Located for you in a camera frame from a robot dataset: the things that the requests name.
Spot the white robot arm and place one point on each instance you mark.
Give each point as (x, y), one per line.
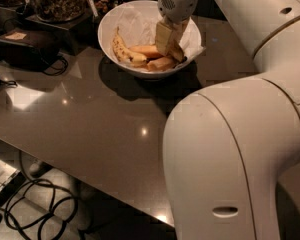
(225, 146)

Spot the orange fruit piece upper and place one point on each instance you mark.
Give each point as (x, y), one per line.
(150, 51)

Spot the orange fruit piece lower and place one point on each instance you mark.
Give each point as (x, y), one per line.
(161, 64)

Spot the spotted banana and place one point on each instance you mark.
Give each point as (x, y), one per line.
(124, 54)
(177, 53)

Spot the white ceramic bowl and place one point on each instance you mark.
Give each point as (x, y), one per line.
(105, 36)

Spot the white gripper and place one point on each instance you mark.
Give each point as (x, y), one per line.
(178, 6)

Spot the black box device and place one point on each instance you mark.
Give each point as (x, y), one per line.
(28, 49)

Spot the orange fruit piece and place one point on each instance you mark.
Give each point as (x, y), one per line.
(161, 64)
(150, 51)

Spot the glass jar of nuts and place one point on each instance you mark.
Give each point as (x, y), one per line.
(55, 11)

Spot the white grey floor box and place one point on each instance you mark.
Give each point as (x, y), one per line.
(10, 180)

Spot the black metal jar stand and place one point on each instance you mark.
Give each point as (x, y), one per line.
(74, 36)

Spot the white paper bowl liner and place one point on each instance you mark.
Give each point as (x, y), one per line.
(137, 21)

